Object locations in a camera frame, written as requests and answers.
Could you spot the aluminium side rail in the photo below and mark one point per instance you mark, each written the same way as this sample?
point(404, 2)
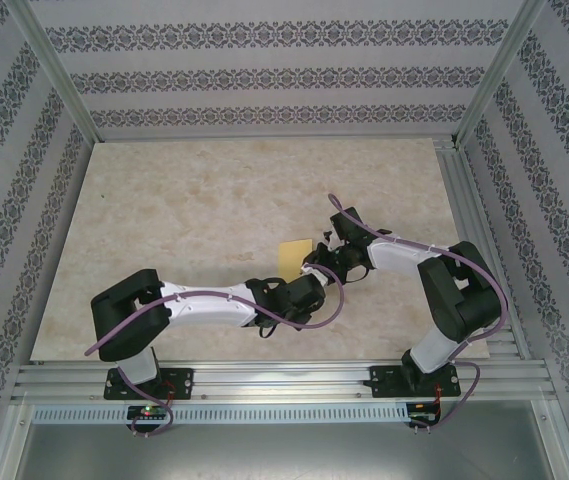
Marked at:
point(464, 175)

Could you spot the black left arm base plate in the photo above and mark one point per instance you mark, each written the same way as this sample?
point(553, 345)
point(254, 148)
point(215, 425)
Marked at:
point(181, 382)

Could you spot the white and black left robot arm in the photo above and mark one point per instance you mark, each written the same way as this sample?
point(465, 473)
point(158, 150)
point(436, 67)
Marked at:
point(204, 302)

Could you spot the long aluminium mounting rail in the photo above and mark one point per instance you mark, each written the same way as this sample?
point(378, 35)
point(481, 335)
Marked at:
point(284, 380)

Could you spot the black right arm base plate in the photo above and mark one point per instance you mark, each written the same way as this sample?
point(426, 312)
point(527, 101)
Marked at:
point(384, 382)

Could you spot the aluminium frame post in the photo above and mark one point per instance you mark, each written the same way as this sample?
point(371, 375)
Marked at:
point(56, 70)
point(500, 70)

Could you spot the yellow paper sheet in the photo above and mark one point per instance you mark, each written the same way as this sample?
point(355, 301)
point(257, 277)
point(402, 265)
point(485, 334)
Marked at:
point(291, 257)

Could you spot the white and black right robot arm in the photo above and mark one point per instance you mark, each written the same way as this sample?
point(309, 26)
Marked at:
point(469, 300)

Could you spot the grey metal sheet tray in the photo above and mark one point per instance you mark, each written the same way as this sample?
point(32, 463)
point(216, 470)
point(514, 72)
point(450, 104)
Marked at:
point(264, 450)

